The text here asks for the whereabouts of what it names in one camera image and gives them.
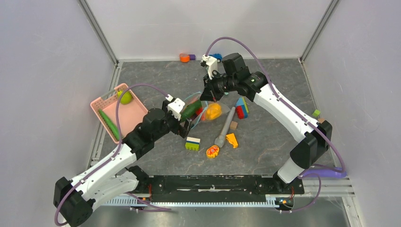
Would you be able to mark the clear zip top bag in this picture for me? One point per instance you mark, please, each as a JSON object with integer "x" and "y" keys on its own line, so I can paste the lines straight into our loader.
{"x": 205, "y": 105}

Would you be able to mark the lime green cube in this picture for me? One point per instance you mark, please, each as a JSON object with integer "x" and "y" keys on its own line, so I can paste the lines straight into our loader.
{"x": 316, "y": 113}

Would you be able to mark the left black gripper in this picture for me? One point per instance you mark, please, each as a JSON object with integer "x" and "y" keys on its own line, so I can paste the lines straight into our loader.
{"x": 182, "y": 131}

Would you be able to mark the yellow toy corn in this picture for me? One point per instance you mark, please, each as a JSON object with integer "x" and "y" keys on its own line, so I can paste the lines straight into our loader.
{"x": 213, "y": 111}

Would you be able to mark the yellow red round toy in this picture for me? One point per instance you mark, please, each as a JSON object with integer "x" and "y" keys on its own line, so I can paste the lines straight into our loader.
{"x": 213, "y": 151}

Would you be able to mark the green toy pear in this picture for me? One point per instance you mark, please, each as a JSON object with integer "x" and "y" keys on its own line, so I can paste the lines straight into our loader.
{"x": 125, "y": 98}

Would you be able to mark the light green toy bean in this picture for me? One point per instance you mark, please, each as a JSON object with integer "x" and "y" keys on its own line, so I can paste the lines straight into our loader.
{"x": 109, "y": 123}

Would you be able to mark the blue toy car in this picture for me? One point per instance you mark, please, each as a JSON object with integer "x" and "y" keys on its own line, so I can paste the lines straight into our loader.
{"x": 217, "y": 56}

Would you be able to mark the small brown cube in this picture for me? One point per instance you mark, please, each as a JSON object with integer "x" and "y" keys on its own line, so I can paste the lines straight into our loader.
{"x": 233, "y": 125}

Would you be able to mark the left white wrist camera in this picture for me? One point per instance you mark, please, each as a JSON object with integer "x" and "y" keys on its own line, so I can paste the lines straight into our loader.
{"x": 175, "y": 105}

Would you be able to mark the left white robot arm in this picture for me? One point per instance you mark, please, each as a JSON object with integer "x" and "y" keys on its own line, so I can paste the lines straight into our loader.
{"x": 76, "y": 199}

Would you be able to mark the dark green toy cucumber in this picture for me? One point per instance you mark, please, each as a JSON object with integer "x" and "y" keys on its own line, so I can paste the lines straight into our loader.
{"x": 190, "y": 110}

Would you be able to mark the green white brick stack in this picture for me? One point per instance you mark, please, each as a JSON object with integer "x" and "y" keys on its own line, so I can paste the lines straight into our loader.
{"x": 192, "y": 143}

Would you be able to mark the pink plastic basket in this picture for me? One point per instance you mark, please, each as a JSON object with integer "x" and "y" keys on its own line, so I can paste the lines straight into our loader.
{"x": 129, "y": 115}

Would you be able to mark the orange toy wedge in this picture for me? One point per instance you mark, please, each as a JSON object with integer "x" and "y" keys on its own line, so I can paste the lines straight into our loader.
{"x": 232, "y": 140}

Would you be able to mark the purple small block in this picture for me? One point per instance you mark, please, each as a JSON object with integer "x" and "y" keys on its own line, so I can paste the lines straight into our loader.
{"x": 192, "y": 57}

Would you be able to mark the grey toy microphone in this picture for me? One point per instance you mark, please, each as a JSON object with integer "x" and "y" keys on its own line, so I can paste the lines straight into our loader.
{"x": 220, "y": 139}

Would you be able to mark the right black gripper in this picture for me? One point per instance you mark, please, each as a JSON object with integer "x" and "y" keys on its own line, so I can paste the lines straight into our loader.
{"x": 209, "y": 93}

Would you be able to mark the orange half-round block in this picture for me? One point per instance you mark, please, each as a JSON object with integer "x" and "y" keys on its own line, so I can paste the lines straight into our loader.
{"x": 184, "y": 57}

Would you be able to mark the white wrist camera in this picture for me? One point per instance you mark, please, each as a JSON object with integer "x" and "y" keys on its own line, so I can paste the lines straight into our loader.
{"x": 210, "y": 63}
{"x": 175, "y": 105}

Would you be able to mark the blue green red block stack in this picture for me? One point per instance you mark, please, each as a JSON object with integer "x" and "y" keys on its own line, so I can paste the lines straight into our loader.
{"x": 241, "y": 108}

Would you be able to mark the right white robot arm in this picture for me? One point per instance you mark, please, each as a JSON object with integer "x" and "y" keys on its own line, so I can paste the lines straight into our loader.
{"x": 312, "y": 136}

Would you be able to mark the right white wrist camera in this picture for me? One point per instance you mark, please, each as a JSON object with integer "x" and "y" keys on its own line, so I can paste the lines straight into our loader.
{"x": 210, "y": 63}

